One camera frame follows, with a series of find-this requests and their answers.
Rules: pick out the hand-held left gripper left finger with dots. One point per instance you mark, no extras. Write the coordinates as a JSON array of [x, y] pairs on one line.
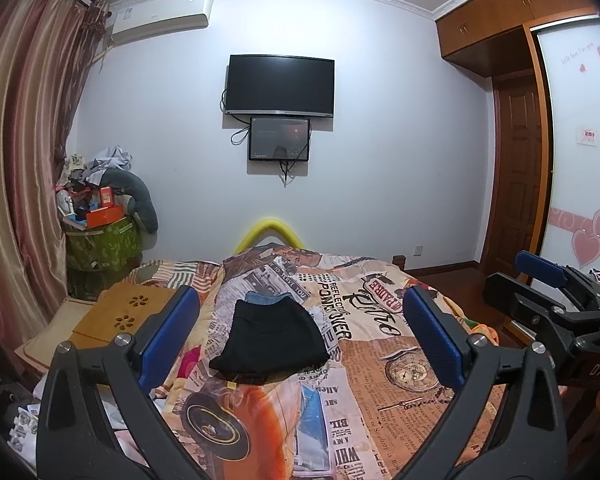
[[172, 330]]

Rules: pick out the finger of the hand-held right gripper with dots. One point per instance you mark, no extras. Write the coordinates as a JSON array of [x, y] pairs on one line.
[[540, 267], [510, 300]]

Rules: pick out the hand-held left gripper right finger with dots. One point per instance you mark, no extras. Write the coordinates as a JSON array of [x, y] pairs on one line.
[[430, 335]]

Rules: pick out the black pants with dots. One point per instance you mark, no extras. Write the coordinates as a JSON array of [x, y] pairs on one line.
[[270, 335]]

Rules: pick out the printed blanket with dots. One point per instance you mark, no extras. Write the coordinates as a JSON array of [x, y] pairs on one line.
[[380, 360]]

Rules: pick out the wooden lap desk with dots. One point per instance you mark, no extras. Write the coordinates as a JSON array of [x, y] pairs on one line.
[[115, 310]]

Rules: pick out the blue jeans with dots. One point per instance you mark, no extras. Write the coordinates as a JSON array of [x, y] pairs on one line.
[[260, 297]]

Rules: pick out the wooden door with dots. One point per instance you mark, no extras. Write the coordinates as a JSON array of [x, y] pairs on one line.
[[515, 175]]

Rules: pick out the green storage bag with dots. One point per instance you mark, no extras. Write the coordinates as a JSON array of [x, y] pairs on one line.
[[102, 247]]

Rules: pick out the beige mat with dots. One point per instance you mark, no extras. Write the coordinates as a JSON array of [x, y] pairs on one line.
[[50, 340]]

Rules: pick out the orange box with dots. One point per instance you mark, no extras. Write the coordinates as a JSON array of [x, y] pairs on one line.
[[104, 216]]

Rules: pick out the sliding door with hearts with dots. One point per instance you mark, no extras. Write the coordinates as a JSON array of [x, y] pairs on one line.
[[580, 135]]

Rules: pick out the grey plush pillow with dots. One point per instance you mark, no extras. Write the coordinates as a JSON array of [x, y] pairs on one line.
[[140, 195]]

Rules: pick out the small red box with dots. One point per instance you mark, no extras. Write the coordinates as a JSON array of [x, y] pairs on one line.
[[106, 196]]

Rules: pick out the pile of clothes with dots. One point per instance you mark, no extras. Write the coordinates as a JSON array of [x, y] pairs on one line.
[[102, 160]]

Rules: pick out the striped pink curtain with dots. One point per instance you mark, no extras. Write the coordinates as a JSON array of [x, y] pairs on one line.
[[20, 160]]

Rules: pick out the wooden overhead cabinet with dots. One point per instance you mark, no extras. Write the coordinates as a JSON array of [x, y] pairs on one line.
[[490, 25]]

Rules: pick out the white air conditioner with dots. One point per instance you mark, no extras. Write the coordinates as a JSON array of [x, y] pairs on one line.
[[160, 17]]

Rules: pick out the wooden bed post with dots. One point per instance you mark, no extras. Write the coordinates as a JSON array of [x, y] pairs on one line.
[[399, 262]]

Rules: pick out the wall socket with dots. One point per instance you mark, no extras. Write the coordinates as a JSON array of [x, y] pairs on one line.
[[417, 250]]

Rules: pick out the yellow foam bed rail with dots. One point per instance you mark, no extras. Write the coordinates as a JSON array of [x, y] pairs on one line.
[[268, 224]]

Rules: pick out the small wall monitor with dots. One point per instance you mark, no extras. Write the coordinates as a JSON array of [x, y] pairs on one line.
[[280, 137]]

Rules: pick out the wall television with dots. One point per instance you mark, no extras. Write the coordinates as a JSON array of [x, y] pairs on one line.
[[280, 85]]

